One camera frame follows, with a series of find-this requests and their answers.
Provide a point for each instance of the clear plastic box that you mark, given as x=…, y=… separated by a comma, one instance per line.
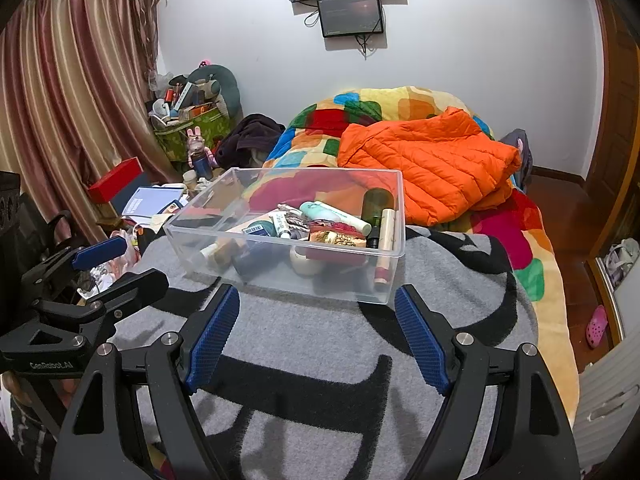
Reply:
x=325, y=290

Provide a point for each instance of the orange puffer jacket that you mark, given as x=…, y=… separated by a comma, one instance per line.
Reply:
x=430, y=165

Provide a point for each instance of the pink clog shoe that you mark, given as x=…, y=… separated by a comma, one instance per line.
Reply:
x=597, y=327

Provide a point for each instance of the white sneakers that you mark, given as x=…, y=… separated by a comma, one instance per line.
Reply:
x=622, y=260

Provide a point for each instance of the green basket of clutter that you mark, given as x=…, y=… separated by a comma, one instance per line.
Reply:
x=185, y=140

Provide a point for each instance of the small white printed tube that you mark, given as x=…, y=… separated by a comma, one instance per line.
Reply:
x=281, y=225

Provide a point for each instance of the cream pink lipstick tube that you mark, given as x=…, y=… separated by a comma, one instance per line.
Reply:
x=387, y=230

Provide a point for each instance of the small black monitor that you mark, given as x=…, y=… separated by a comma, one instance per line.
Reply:
x=350, y=15

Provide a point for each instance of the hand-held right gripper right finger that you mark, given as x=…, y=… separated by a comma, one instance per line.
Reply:
x=420, y=340

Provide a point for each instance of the red gold packet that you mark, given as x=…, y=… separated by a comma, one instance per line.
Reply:
x=335, y=235

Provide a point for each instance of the white plastic bin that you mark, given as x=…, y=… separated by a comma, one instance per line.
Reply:
x=610, y=400

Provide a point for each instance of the pale blue book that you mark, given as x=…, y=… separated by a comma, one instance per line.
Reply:
x=152, y=201

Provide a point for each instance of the colourful patchwork blanket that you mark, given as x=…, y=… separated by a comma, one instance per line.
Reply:
x=520, y=240

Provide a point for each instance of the dark clothes pile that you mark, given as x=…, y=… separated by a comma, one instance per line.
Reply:
x=250, y=135

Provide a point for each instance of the grey neck pillow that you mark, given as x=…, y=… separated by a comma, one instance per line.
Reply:
x=227, y=82

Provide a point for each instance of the person's left hand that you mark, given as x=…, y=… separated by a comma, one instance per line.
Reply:
x=62, y=392

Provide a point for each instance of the teal jar barcode label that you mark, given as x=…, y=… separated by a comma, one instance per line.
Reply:
x=257, y=227

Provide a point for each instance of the grey black blanket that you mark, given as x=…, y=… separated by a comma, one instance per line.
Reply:
x=325, y=385

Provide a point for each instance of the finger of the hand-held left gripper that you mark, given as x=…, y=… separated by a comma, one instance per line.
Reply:
x=135, y=287
x=100, y=252

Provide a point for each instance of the wooden door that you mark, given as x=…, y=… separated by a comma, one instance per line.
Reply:
x=615, y=110

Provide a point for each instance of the pink bunny toy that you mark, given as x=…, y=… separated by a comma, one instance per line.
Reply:
x=198, y=157

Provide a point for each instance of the green glass bottle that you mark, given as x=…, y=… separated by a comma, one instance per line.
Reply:
x=376, y=205

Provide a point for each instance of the white tape roll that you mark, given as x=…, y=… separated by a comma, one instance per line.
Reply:
x=306, y=262

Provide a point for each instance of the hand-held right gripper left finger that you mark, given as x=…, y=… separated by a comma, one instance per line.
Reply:
x=215, y=335

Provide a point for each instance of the white tube mint cap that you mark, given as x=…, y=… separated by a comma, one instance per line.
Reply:
x=340, y=217

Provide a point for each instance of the striped brown curtain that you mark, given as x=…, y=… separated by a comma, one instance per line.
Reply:
x=65, y=110

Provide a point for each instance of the beige cosmetic tube white cap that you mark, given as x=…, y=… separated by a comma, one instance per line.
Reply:
x=225, y=251

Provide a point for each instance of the red box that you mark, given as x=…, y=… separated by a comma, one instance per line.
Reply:
x=115, y=182

